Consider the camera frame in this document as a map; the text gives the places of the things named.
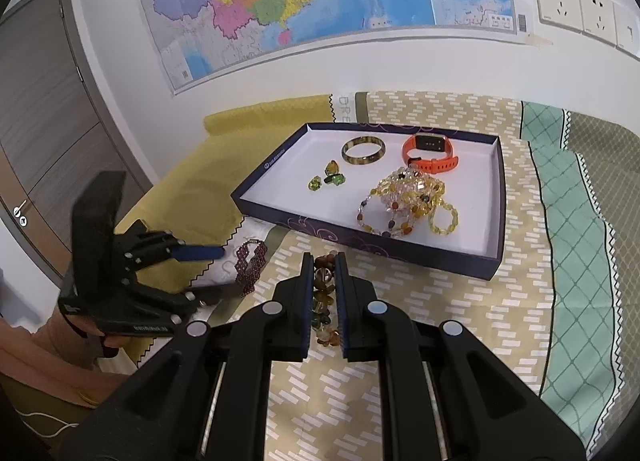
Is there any dark red beaded bracelet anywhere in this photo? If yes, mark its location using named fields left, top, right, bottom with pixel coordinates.
left=233, top=239, right=269, bottom=298

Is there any brown amber bead bracelet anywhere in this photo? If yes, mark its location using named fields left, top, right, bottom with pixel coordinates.
left=310, top=251, right=347, bottom=348

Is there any yellow blanket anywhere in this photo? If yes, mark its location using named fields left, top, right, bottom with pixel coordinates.
left=114, top=94, right=334, bottom=367

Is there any person's left hand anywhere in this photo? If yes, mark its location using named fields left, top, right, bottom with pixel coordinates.
left=70, top=323, right=137, bottom=359

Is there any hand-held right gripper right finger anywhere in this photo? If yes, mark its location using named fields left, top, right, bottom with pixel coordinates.
left=333, top=251, right=587, bottom=461

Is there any white cable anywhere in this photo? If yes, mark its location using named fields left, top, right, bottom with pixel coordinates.
left=17, top=408, right=81, bottom=438

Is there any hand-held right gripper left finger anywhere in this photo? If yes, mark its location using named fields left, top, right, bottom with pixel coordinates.
left=60, top=251, right=317, bottom=461

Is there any yellow bead bracelet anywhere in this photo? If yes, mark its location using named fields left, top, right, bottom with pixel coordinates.
left=426, top=198, right=460, bottom=236

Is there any white wall socket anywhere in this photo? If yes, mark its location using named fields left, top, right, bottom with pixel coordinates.
left=577, top=0, right=621, bottom=40
left=531, top=0, right=586, bottom=33
left=614, top=6, right=640, bottom=60

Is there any person's left forearm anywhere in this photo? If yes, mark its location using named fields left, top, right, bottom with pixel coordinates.
left=0, top=311, right=126, bottom=408

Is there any person's olive clothing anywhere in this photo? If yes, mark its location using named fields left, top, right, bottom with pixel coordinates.
left=0, top=371, right=123, bottom=461

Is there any grey brown door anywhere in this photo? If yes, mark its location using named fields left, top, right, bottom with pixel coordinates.
left=0, top=0, right=154, bottom=287

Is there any orange smart watch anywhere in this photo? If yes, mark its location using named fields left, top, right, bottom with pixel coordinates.
left=402, top=134, right=460, bottom=175

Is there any brown patterned bangle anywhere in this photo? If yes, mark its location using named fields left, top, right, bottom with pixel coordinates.
left=341, top=137, right=387, bottom=168

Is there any yellow beaded cluster bracelet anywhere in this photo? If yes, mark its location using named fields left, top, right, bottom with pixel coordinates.
left=369, top=167, right=447, bottom=216

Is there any dark blue cardboard box tray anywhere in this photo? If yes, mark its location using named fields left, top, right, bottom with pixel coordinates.
left=230, top=122, right=506, bottom=282

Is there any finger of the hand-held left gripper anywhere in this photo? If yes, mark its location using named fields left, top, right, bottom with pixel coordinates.
left=127, top=280, right=242, bottom=316
left=112, top=220, right=227, bottom=274

